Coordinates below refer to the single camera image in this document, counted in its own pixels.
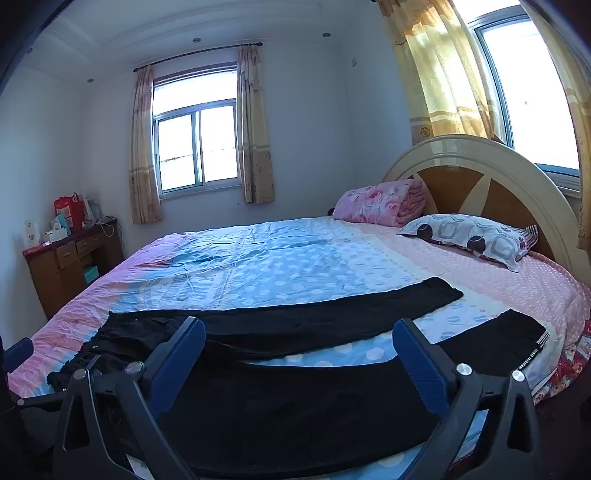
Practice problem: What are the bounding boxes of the red floral bed skirt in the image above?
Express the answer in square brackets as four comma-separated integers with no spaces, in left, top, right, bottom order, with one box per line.
[531,318,591,407]

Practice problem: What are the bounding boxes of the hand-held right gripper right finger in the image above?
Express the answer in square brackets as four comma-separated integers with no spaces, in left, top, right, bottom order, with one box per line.
[392,318,541,480]

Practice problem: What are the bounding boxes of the white patterned pillow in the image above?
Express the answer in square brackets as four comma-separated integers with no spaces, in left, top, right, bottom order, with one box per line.
[397,213,532,273]

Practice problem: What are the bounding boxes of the wide yellow curtain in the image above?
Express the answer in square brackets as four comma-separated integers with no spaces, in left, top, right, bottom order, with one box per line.
[376,0,502,148]

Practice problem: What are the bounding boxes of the narrow beige curtain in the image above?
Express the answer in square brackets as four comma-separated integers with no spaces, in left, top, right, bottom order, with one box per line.
[128,65,163,225]
[236,45,276,205]

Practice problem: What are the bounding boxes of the black curtain rod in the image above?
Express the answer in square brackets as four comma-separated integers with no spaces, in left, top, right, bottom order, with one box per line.
[133,41,264,73]

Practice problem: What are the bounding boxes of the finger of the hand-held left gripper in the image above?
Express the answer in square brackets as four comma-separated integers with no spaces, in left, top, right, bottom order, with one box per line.
[4,338,33,373]

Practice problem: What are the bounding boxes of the large bright window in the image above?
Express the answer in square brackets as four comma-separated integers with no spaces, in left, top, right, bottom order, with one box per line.
[455,0,585,185]

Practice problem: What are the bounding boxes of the cream and wood headboard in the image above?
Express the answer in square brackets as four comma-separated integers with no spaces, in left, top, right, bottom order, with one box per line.
[382,135,591,287]

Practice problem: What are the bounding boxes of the bed with patterned sheet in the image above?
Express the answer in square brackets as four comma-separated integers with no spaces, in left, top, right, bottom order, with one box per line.
[7,216,591,462]

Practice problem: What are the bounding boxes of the red paper bag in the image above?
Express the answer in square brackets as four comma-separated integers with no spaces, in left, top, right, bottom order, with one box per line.
[54,193,86,232]

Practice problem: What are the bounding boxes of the yellow curtain with pale bands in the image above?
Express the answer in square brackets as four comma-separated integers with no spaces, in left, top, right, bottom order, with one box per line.
[522,0,591,185]

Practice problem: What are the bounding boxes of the sliding window with grey frame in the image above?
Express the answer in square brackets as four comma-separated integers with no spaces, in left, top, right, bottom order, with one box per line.
[151,69,243,200]

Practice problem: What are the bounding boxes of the folded pink floral blanket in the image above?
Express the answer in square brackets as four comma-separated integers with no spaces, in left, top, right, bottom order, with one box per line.
[332,179,432,227]

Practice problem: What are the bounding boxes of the black pants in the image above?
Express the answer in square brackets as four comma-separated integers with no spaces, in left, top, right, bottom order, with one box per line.
[46,277,552,478]

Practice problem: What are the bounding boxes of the brown wooden desk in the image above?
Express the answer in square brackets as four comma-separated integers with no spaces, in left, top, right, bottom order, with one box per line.
[23,222,124,320]

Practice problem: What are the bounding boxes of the white cable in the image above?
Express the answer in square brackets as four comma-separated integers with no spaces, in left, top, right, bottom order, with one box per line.
[99,216,123,241]

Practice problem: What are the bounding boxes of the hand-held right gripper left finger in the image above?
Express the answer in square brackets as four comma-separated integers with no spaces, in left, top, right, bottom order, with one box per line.
[53,316,207,480]

